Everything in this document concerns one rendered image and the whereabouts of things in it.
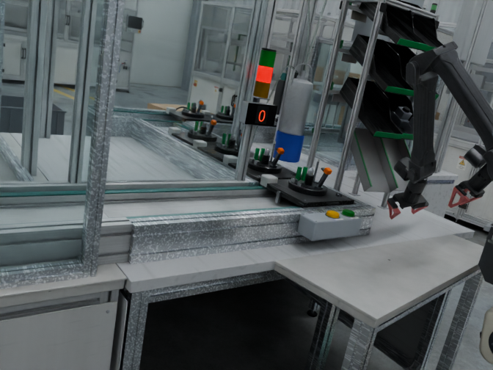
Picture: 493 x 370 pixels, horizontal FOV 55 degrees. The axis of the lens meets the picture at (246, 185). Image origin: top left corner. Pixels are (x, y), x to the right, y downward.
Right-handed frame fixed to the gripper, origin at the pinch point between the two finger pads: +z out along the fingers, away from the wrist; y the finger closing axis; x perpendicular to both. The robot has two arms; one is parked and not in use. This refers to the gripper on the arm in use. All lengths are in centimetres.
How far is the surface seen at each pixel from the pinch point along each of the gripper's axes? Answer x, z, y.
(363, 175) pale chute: -11.5, -13.3, 14.5
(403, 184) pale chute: -11.2, -3.1, -6.2
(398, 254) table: 21.3, -9.9, 18.3
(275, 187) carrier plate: -12, -15, 49
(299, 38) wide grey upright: -140, 7, -19
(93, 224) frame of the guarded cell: 18, -51, 108
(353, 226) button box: 12.8, -18.8, 32.8
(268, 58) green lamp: -35, -51, 48
